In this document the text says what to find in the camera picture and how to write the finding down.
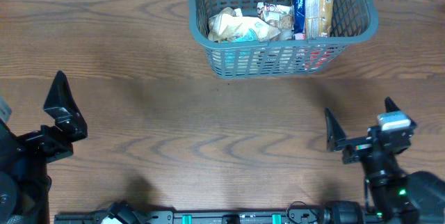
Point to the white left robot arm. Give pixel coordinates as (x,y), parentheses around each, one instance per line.
(25,183)

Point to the beige mushroom snack bag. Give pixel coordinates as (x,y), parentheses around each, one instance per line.
(278,16)

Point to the grey plastic basket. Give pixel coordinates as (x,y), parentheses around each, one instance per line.
(353,22)

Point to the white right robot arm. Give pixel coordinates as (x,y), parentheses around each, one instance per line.
(398,196)

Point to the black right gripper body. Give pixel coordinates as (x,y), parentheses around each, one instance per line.
(363,144)

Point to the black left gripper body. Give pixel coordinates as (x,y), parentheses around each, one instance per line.
(42,147)

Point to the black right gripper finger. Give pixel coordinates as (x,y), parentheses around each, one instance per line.
(390,105)
(336,137)

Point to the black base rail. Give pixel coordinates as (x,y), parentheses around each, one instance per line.
(342,212)

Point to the teal packet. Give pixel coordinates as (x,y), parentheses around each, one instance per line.
(248,36)

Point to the blue tissue pack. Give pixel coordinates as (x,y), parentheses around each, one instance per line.
(299,19)

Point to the orange noodle packet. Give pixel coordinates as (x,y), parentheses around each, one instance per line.
(318,18)

